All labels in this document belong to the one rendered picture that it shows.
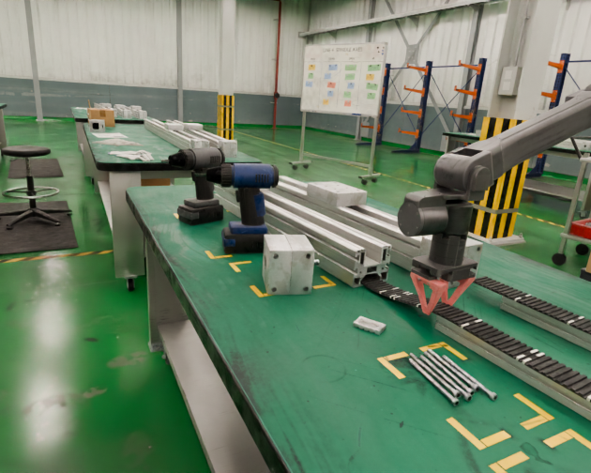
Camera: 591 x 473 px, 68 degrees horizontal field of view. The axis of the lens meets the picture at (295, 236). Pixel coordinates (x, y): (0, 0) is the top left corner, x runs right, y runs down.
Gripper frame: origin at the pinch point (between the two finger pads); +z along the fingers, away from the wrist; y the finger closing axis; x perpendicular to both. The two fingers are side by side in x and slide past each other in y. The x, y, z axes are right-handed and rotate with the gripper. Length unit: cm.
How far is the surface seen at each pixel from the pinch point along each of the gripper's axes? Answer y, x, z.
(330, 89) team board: -350, -525, -50
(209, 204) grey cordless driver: 15, -74, -3
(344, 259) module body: 4.9, -21.5, -2.3
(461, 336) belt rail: 1.8, 7.2, 1.8
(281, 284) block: 20.5, -21.3, 0.8
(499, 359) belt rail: 2.0, 14.6, 1.9
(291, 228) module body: 4.9, -44.1, -2.7
